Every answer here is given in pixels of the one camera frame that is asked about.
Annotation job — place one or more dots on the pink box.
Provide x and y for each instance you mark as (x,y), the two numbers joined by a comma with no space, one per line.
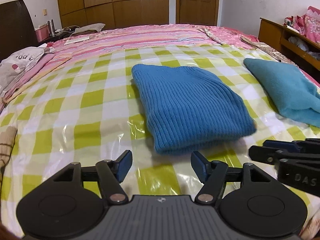
(42,33)

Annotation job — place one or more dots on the blue knit sweater yellow stripes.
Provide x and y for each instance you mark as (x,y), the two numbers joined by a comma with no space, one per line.
(187,105)

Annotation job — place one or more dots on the teal folded cloth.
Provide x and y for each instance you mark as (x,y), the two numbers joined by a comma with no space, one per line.
(282,87)

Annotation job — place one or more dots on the grey dotted pillow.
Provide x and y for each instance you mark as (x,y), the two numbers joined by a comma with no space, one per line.
(22,57)

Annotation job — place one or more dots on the steel thermos flask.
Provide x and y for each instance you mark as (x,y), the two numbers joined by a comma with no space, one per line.
(51,27)

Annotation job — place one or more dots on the brown patterned cloth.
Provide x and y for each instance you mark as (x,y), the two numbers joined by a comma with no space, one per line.
(267,48)

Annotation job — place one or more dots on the dark wooden headboard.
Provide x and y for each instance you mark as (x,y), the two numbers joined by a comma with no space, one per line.
(15,25)

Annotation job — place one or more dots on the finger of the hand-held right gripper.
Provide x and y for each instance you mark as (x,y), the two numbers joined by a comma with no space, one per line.
(260,152)
(277,144)

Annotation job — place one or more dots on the pink floral bedding bundle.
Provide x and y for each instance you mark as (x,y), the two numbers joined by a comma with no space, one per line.
(310,22)

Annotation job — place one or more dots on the grey cloth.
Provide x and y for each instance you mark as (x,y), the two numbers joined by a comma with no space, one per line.
(90,27)

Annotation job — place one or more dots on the wooden shelf desk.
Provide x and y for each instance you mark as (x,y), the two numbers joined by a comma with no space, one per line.
(270,30)

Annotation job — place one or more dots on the pink floral blanket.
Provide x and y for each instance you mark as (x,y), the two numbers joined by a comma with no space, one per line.
(230,33)

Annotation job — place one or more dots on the white crumpled cloth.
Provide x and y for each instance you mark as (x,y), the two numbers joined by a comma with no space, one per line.
(297,42)

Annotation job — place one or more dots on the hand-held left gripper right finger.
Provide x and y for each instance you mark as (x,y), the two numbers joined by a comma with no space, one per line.
(198,166)

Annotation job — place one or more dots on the beige brown-striped sweater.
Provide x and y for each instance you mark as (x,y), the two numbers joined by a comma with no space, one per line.
(6,142)

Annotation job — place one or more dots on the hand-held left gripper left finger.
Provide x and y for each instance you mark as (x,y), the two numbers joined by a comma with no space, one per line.
(124,166)

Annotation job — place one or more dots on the pink striped bedsheet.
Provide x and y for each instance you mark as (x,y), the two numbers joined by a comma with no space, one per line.
(137,37)

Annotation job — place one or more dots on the brown wooden door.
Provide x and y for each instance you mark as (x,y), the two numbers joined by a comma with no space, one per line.
(200,5)

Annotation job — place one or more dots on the brown wooden wardrobe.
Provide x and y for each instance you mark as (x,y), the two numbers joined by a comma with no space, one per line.
(112,2)

